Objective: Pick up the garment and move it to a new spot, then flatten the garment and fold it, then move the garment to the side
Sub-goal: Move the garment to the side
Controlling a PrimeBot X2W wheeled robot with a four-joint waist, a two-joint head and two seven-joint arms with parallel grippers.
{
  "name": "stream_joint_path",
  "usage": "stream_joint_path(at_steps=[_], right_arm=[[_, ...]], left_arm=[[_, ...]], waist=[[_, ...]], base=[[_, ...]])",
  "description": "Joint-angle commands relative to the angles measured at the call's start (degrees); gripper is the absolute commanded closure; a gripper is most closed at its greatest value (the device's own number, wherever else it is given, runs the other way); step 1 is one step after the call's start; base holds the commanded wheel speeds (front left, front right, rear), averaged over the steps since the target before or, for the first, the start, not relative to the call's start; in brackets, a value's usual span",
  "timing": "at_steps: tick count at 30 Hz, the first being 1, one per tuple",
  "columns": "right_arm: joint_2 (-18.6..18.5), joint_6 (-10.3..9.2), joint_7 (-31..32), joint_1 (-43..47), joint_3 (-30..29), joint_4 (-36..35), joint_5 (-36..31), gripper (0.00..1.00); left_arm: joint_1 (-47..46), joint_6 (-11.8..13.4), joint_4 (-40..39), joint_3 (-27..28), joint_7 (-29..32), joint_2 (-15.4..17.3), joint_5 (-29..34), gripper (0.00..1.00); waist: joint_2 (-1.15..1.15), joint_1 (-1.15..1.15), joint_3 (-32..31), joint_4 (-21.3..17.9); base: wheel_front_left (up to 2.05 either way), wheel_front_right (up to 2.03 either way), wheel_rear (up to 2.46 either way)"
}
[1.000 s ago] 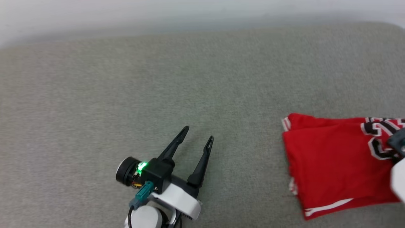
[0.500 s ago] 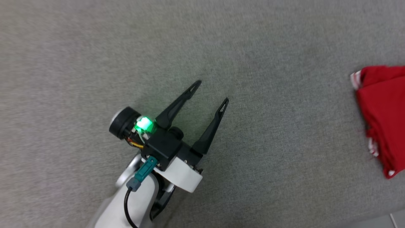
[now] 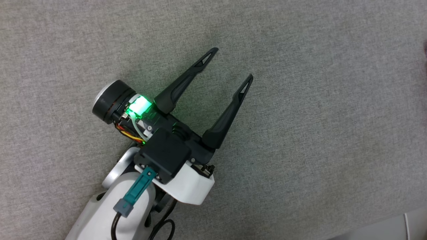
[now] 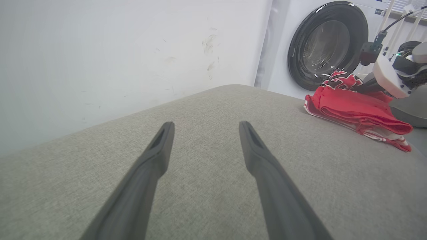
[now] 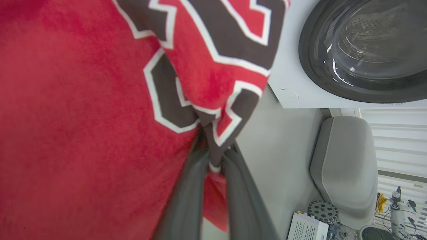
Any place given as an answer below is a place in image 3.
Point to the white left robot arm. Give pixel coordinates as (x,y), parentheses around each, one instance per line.
(96,216)

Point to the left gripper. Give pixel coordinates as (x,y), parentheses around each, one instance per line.
(196,185)

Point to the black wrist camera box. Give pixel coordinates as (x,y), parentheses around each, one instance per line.
(165,153)

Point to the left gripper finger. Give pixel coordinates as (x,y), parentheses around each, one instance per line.
(176,88)

